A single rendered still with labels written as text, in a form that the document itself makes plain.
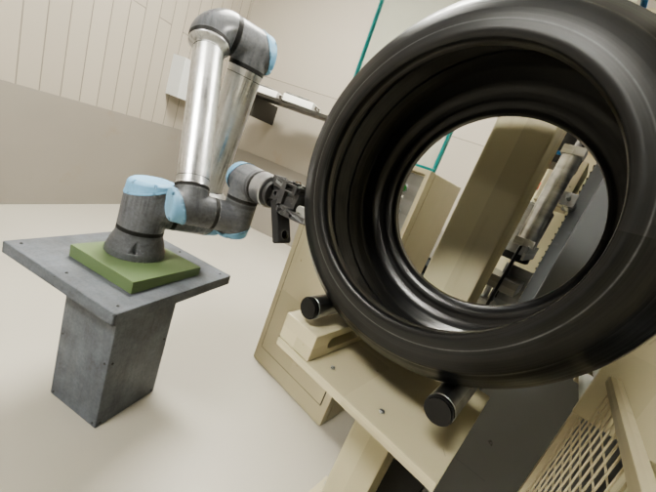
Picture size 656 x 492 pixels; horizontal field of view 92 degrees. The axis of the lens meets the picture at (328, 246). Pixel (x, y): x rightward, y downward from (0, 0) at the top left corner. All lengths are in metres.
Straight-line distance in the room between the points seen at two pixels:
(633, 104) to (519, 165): 0.41
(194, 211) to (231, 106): 0.43
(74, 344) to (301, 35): 3.82
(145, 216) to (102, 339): 0.45
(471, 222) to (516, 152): 0.18
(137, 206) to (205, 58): 0.50
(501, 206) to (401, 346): 0.46
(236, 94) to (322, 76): 3.01
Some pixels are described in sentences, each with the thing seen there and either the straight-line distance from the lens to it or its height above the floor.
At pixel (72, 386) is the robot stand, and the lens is 1.58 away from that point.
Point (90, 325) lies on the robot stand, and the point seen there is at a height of 0.38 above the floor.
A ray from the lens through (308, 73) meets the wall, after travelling 4.22.
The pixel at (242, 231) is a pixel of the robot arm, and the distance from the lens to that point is 0.97.
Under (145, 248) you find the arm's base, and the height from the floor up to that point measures 0.69.
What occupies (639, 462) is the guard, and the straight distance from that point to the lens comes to 0.53.
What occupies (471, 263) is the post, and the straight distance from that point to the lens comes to 0.86.
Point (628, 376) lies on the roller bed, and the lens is 0.80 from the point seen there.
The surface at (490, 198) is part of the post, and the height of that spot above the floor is 1.22.
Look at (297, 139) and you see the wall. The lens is 4.09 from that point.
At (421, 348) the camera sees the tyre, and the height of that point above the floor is 0.97.
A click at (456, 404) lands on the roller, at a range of 0.55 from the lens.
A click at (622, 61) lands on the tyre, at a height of 1.38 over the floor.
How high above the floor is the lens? 1.18
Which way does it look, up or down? 14 degrees down
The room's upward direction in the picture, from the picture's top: 21 degrees clockwise
